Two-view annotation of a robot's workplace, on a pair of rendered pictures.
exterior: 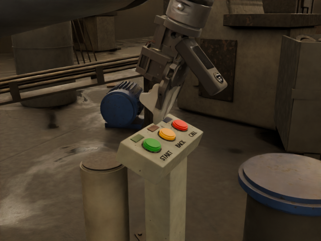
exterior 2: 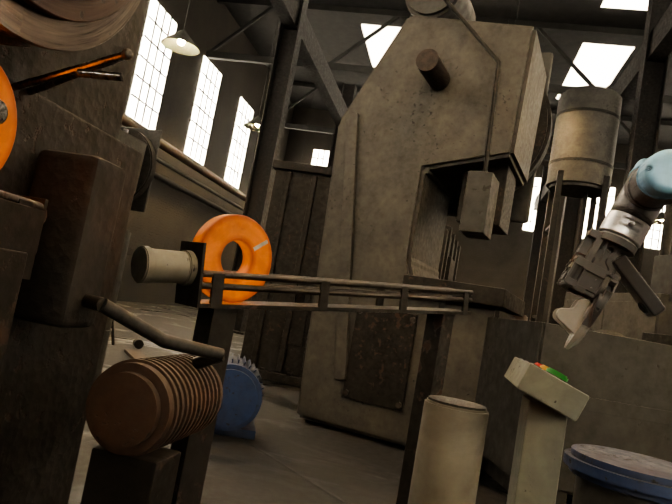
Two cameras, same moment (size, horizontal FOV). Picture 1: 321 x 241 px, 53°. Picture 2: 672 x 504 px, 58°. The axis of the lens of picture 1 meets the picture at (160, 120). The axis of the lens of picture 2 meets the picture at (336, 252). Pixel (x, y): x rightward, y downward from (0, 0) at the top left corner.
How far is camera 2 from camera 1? 0.80 m
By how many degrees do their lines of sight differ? 28
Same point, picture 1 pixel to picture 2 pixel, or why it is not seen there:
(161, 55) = (601, 267)
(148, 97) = (570, 313)
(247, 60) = not seen: hidden behind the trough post
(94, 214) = (451, 477)
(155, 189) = (542, 442)
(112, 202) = (476, 459)
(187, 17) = (636, 234)
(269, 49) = (468, 335)
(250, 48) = not seen: hidden behind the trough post
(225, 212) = not seen: outside the picture
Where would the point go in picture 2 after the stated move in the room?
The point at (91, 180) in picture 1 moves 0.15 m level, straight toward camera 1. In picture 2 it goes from (458, 422) to (524, 447)
